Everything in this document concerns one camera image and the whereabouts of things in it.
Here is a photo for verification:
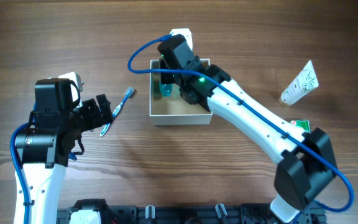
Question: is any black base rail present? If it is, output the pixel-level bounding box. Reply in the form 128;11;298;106
56;198;328;224

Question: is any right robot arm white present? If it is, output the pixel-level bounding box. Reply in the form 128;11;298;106
157;34;337;223

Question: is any blue Listerine mouthwash bottle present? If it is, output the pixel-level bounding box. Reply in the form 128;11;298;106
159;83;173;97

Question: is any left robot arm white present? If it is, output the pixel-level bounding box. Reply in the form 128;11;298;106
10;78;113;223

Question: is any white Pantene tube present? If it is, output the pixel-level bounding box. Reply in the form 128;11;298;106
279;60;319;105

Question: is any green white soap box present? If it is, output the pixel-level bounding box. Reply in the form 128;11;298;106
290;119;311;133

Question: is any white cardboard box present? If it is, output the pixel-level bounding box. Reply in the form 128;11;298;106
149;73;213;126

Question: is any blue white toothbrush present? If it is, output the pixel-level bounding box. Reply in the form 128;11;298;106
99;86;135;137

